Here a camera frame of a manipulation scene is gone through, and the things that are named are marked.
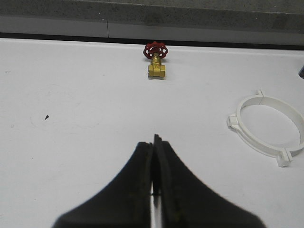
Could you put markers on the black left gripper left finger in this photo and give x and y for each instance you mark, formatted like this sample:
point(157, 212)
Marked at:
point(123, 203)

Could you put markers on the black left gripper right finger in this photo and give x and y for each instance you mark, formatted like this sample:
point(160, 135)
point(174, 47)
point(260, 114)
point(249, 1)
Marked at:
point(186, 201)

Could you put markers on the white half pipe clamp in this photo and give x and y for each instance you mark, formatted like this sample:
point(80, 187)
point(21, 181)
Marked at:
point(296, 117)
point(234, 121)

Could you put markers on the brass valve red handwheel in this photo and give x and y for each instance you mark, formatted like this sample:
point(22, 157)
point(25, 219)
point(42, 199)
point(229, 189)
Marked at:
point(156, 51)

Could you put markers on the grey stone counter ledge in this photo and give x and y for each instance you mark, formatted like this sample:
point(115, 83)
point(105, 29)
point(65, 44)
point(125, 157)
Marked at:
point(279, 22)

